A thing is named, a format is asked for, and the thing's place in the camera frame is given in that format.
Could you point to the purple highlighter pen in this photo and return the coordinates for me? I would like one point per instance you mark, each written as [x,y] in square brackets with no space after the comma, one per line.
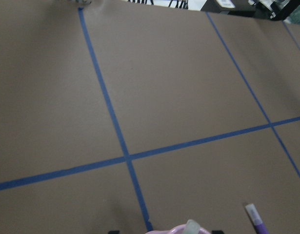
[256,219]

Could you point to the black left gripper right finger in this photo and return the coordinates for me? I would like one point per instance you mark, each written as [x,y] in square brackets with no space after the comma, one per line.
[216,232]

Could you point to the green highlighter pen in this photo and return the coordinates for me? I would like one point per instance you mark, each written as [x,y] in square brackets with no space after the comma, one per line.
[191,227]

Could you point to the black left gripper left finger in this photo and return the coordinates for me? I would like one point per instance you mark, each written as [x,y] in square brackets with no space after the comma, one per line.
[114,232]

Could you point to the pink mesh pen holder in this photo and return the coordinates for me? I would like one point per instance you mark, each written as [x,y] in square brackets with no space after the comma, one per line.
[177,230]

